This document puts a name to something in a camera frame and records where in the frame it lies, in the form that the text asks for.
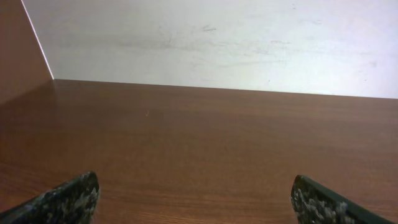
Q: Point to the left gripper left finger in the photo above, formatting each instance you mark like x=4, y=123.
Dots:
x=73, y=202

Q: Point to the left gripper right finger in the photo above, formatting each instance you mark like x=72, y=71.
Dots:
x=314, y=203

